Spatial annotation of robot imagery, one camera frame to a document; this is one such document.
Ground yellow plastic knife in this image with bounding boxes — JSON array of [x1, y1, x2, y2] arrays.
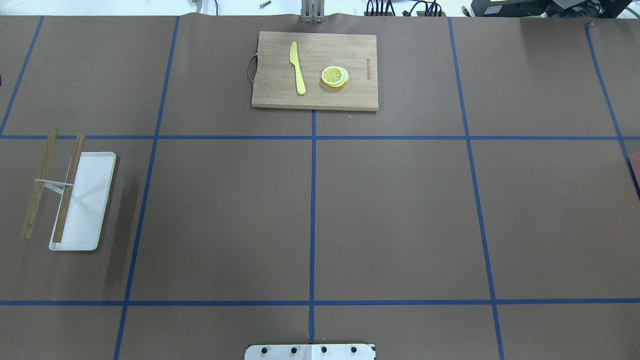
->
[[288, 41, 307, 96]]

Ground aluminium frame post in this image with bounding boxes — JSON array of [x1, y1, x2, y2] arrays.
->
[[300, 0, 326, 23]]

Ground white mounting plate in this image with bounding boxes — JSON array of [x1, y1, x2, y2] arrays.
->
[[244, 343, 377, 360]]

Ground wooden cutting board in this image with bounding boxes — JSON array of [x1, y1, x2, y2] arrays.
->
[[251, 30, 379, 112]]

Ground pink cleaning cloth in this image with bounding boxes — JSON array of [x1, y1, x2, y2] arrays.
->
[[628, 151, 640, 191]]

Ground yellow lemon slices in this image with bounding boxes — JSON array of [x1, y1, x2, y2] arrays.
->
[[321, 65, 350, 88]]

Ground white rectangular tray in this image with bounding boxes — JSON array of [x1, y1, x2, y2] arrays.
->
[[48, 152, 117, 252]]

